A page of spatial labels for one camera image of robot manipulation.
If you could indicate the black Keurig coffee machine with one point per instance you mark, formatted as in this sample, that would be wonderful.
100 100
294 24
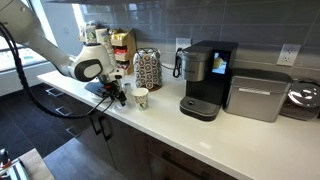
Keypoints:
206 86

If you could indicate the wooden base cabinet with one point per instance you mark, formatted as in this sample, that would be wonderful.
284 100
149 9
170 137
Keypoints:
133 150

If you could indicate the wooden side table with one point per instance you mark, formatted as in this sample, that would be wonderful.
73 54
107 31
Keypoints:
36 165

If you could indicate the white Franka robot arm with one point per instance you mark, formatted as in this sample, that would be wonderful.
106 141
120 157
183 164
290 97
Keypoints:
30 30

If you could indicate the dark round appliance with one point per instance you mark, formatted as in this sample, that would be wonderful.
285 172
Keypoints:
301 98

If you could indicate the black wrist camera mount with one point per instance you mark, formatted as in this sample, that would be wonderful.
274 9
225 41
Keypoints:
96 89

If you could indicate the coffee pod carousel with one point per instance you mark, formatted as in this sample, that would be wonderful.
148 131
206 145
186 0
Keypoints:
148 68

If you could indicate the wooden tiered packet organizer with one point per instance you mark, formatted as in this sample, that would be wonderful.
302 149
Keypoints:
130 50

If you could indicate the shorter patterned paper cup stack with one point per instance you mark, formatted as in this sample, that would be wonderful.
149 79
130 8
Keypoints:
106 43

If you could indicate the yellow tea packets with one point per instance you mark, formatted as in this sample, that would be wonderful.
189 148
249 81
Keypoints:
119 35

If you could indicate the white plastic cup lid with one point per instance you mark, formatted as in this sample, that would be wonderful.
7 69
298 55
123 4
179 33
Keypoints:
117 108

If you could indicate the tall patterned paper cup stack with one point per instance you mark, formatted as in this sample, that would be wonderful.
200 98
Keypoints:
90 35

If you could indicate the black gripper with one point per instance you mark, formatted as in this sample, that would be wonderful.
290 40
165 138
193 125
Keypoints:
111 86

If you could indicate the white wall outlet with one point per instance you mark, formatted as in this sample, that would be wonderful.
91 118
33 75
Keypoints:
288 55
183 44

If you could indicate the silver metal box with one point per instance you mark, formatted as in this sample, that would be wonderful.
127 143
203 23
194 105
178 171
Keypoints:
256 96

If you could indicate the red and black clamp device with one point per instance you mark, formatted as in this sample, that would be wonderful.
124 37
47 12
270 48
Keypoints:
8 166

